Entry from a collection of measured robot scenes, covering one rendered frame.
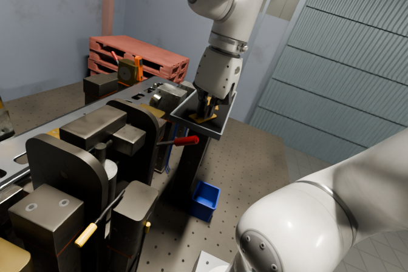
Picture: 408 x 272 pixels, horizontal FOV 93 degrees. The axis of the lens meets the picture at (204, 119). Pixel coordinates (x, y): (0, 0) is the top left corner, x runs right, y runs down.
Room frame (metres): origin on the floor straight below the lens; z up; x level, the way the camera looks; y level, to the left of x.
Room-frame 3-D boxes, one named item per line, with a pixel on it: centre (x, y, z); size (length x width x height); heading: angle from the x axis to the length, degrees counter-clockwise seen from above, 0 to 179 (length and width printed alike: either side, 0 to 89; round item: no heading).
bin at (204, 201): (0.56, -0.11, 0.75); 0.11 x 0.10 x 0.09; 174
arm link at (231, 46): (0.46, 0.00, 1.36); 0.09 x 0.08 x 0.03; 59
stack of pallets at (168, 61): (2.48, 1.01, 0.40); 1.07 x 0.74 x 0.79; 82
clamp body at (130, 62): (1.01, 0.49, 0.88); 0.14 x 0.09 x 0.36; 84
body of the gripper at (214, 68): (0.47, 0.00, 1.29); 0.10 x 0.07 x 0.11; 59
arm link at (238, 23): (0.46, 0.01, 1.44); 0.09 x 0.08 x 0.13; 132
